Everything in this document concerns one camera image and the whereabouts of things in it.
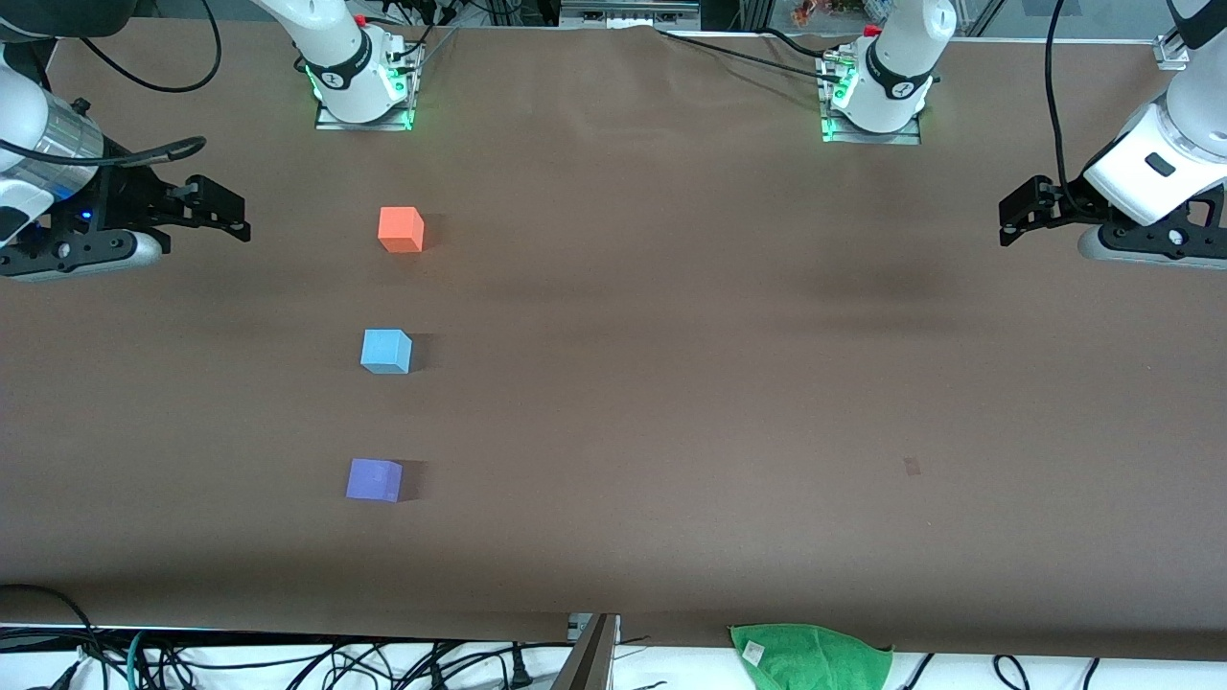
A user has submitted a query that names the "blue foam block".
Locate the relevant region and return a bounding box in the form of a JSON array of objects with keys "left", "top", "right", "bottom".
[{"left": 359, "top": 329, "right": 413, "bottom": 376}]

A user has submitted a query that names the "orange foam block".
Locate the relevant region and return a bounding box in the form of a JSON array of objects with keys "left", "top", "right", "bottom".
[{"left": 377, "top": 206, "right": 426, "bottom": 254}]

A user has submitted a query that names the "purple foam block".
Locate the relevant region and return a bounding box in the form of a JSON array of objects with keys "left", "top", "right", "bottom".
[{"left": 345, "top": 458, "right": 404, "bottom": 503}]

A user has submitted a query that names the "brown table cover sheet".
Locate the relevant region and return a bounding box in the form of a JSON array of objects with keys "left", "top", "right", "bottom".
[{"left": 0, "top": 19, "right": 1227, "bottom": 662}]

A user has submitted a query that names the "green microfiber cloth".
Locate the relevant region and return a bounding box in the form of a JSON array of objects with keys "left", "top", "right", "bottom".
[{"left": 729, "top": 623, "right": 894, "bottom": 690}]

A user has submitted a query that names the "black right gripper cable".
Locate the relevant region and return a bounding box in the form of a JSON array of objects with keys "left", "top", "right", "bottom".
[{"left": 0, "top": 136, "right": 208, "bottom": 170}]

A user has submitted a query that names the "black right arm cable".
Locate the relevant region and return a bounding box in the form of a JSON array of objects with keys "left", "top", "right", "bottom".
[{"left": 77, "top": 0, "right": 222, "bottom": 95}]

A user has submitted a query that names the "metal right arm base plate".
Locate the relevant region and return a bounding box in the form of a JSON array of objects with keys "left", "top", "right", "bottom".
[{"left": 314, "top": 94, "right": 415, "bottom": 132}]

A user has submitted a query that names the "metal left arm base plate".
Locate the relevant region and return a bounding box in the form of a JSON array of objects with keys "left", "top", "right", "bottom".
[{"left": 821, "top": 111, "right": 923, "bottom": 147}]

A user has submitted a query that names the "black tabletop cable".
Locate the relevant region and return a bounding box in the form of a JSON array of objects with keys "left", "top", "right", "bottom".
[{"left": 656, "top": 27, "right": 837, "bottom": 83}]

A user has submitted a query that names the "black looped cable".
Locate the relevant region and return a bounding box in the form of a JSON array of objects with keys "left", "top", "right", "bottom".
[{"left": 0, "top": 583, "right": 108, "bottom": 690}]

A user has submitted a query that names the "aluminium frame rail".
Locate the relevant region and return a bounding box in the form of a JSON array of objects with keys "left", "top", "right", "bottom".
[{"left": 559, "top": 0, "right": 702, "bottom": 30}]

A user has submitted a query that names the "black power plug cable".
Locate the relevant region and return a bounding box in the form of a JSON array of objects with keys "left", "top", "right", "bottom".
[{"left": 307, "top": 640, "right": 576, "bottom": 690}]

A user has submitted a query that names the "grey metal post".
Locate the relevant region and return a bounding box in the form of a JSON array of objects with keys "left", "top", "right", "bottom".
[{"left": 551, "top": 613, "right": 620, "bottom": 690}]

